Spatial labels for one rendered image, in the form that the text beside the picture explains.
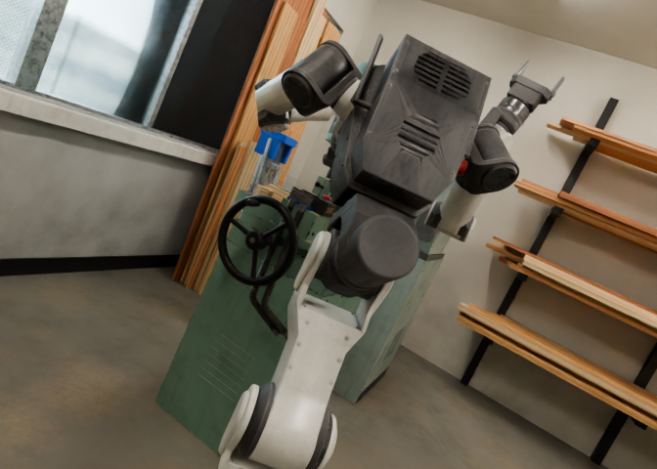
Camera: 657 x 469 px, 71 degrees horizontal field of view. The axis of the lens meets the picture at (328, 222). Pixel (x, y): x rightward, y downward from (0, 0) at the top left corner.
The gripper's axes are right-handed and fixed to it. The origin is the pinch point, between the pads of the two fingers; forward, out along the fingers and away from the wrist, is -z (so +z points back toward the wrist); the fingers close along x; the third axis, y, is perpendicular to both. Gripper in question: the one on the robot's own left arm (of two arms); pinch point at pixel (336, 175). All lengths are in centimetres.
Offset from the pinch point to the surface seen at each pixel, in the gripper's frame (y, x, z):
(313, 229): -15.6, 3.4, -12.8
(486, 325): 148, 65, -149
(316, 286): -18.0, 10.0, -32.4
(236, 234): -17.3, -27.0, -31.2
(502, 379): 165, 93, -202
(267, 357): -34, 5, -59
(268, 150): 57, -72, -39
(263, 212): -11.2, -20.3, -20.5
